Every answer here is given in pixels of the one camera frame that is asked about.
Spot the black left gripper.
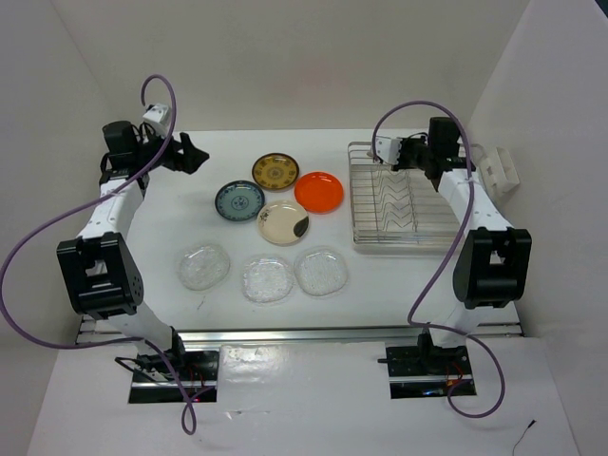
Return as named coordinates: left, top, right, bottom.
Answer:
left=134, top=125, right=208, bottom=175

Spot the blue patterned plate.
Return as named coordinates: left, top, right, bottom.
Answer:
left=214, top=180, right=266, bottom=222

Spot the brown patterned plate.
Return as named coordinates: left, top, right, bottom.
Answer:
left=252, top=153, right=300, bottom=192

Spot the cream plate with black patch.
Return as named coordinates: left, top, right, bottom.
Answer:
left=256, top=199, right=310, bottom=246

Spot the clear glass plate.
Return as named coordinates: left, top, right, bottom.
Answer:
left=294, top=246, right=350, bottom=298
left=177, top=243, right=231, bottom=292
left=241, top=255, right=295, bottom=305

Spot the orange plate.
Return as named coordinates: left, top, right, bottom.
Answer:
left=294, top=171, right=344, bottom=214

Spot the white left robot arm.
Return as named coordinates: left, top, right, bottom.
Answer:
left=56, top=121, right=209, bottom=380

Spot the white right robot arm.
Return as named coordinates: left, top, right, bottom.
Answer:
left=396, top=117, right=532, bottom=373

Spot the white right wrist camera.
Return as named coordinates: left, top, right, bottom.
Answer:
left=368, top=136, right=402, bottom=165

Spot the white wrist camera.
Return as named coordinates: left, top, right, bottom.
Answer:
left=368, top=136, right=402, bottom=165
left=142, top=104, right=172, bottom=137

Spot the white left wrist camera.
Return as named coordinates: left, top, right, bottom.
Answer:
left=142, top=104, right=172, bottom=137

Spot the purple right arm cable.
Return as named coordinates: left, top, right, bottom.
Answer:
left=370, top=100, right=506, bottom=419

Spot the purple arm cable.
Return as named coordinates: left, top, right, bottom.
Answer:
left=370, top=100, right=506, bottom=419
left=0, top=73, right=211, bottom=435

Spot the metal wire dish rack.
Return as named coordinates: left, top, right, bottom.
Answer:
left=348, top=142, right=460, bottom=256

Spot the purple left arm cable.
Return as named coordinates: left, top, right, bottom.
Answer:
left=0, top=73, right=211, bottom=435

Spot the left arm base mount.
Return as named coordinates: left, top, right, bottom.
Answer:
left=114, top=350, right=219, bottom=405

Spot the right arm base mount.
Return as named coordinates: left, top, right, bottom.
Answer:
left=377, top=346, right=477, bottom=399

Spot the thin black wire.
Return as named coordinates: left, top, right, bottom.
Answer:
left=511, top=418, right=538, bottom=452

